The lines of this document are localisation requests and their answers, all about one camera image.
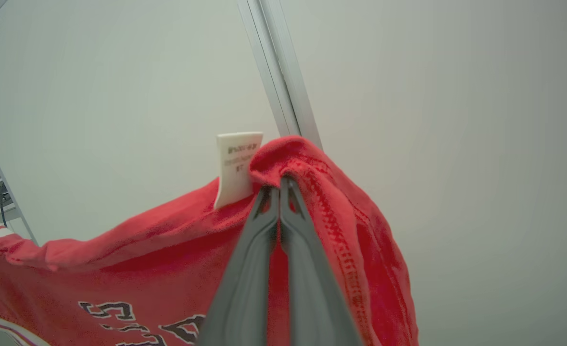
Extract grey partition end post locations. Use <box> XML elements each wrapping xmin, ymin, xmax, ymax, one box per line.
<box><xmin>0</xmin><ymin>113</ymin><xmax>38</xmax><ymax>246</ymax></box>

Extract grey aluminium partition post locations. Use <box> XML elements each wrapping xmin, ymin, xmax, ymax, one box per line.
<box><xmin>238</xmin><ymin>0</ymin><xmax>323</xmax><ymax>149</ymax></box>

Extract red jersey white sleeves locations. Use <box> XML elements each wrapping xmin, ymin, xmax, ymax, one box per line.
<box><xmin>0</xmin><ymin>132</ymin><xmax>419</xmax><ymax>346</ymax></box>

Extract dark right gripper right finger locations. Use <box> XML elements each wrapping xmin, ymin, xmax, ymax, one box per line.
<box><xmin>280</xmin><ymin>177</ymin><xmax>363</xmax><ymax>346</ymax></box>

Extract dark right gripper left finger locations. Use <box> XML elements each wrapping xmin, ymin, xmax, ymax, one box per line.
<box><xmin>197</xmin><ymin>186</ymin><xmax>281</xmax><ymax>346</ymax></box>

